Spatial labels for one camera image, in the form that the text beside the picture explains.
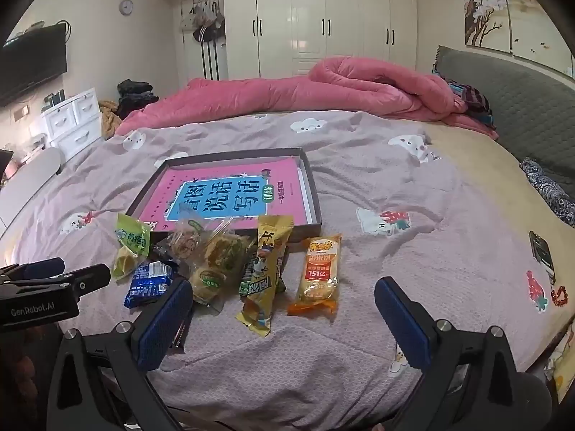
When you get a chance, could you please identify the brown plush blanket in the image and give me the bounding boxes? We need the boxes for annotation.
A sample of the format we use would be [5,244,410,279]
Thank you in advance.
[99,99,123,138]

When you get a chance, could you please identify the long yellow snack packet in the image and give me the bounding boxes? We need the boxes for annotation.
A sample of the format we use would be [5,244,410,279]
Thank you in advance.
[235,214,295,338]

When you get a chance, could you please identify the white glossy wardrobe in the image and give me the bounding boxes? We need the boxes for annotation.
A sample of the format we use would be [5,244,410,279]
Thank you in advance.
[154,0,419,80]

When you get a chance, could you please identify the black phone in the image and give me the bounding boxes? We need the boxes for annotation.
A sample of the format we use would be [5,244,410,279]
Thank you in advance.
[528,230,556,285]

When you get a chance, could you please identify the clear pastry packet green label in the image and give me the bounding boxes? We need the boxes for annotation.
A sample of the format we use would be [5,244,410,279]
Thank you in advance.
[186,260,231,316]
[204,226,255,275]

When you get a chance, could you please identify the blue snack packet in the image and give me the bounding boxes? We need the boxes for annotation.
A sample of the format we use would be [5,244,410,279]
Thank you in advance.
[123,260,177,310]

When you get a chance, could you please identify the black television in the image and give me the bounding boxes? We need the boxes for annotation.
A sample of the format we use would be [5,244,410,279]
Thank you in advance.
[0,24,68,107]

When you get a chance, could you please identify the dark patterned pillow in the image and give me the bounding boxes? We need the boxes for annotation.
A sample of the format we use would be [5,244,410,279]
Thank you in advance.
[520,158,575,228]

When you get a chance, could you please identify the orange rice cracker packet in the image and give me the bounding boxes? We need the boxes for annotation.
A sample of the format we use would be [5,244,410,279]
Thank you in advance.
[286,233,343,323]

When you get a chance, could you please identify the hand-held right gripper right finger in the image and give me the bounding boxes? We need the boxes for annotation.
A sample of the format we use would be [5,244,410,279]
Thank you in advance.
[374,276,537,431]

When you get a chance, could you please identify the dark grey cardboard box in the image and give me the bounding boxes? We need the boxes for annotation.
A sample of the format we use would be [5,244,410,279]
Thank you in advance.
[126,147,323,235]

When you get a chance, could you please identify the hanging bags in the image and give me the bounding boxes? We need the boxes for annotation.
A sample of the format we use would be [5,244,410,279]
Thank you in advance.
[181,1,225,44]

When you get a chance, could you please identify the flower wall painting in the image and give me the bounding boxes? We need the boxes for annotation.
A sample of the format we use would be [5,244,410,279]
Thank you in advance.
[460,0,575,78]

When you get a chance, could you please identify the pile of folded clothes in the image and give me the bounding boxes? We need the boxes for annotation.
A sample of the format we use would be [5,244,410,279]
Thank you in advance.
[433,69,498,129]

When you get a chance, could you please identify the purple printed bedsheet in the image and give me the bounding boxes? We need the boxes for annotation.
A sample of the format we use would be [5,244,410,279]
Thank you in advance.
[0,110,569,419]

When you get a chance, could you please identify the pink quilt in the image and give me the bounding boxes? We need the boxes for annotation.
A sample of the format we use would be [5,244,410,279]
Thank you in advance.
[114,56,500,142]

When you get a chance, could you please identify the green snack packet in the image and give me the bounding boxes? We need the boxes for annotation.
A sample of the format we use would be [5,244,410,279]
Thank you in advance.
[110,213,152,282]

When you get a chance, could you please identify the grey padded headboard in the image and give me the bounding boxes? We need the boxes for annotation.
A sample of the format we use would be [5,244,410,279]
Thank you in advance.
[433,45,575,189]

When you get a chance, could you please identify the dark red snack packet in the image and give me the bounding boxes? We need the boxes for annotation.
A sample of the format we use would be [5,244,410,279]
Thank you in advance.
[173,305,195,354]

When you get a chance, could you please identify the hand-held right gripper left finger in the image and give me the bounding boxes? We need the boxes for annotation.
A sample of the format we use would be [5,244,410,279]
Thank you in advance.
[45,277,195,431]

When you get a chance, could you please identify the beige blanket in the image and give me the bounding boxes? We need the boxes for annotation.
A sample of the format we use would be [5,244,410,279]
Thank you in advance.
[422,119,575,369]

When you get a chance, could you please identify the pink book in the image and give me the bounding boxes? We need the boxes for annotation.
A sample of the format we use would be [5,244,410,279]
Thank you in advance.
[138,156,312,231]

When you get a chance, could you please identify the pile of dark clothes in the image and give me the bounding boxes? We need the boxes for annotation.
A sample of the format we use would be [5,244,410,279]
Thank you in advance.
[116,79,161,120]

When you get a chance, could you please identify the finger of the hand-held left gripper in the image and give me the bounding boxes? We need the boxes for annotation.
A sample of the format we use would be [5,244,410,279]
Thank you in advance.
[0,257,66,282]
[60,263,112,301]

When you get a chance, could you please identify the white drawer cabinet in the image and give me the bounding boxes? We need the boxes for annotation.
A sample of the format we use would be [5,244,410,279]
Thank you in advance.
[42,88,104,163]

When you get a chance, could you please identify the small dark snack packet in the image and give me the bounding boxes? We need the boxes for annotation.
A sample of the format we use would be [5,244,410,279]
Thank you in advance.
[150,243,181,271]

